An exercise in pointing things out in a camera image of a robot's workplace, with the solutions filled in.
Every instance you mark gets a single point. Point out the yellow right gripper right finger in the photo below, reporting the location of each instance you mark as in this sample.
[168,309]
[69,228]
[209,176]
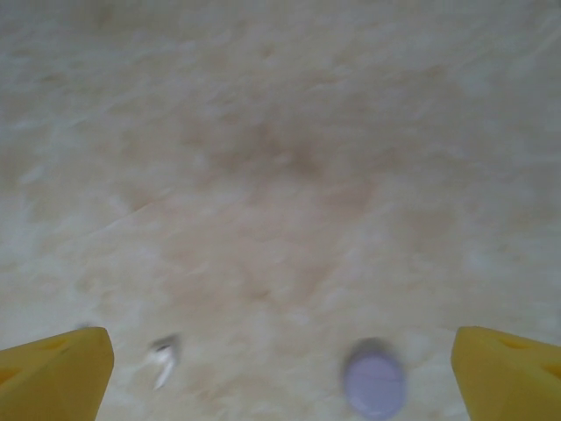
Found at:
[513,381]

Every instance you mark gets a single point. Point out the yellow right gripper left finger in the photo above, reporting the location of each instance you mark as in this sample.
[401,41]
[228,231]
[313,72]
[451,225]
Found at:
[52,381]

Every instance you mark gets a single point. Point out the purple round charging case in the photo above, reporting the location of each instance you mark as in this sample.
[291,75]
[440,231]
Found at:
[374,381]

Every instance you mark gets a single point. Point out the white earbud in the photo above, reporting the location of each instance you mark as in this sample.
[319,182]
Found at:
[164,361]

